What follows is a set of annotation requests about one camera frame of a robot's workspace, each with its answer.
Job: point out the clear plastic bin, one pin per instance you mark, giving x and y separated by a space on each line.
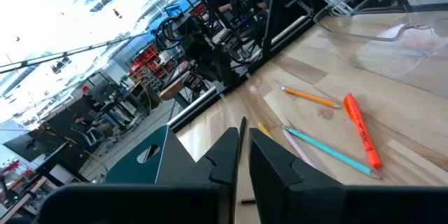
413 45

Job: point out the black pen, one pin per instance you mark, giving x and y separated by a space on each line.
248 201

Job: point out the teal plastic bin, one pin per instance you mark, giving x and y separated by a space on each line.
129 168

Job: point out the pale pink pencil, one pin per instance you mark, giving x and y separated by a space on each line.
297 148

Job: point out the teal pencil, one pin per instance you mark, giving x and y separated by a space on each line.
329 151

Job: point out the orange highlighter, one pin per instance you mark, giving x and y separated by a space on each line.
360 129

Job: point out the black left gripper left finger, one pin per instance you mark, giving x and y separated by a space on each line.
224 161

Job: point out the red parts shelf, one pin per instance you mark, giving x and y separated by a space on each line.
147 59

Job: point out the black aluminium frame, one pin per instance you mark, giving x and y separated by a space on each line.
273 14

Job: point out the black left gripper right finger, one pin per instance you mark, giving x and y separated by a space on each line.
269 168

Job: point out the orange pencil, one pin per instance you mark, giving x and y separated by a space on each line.
308 96

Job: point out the yellow pencil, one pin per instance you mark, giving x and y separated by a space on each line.
264 129

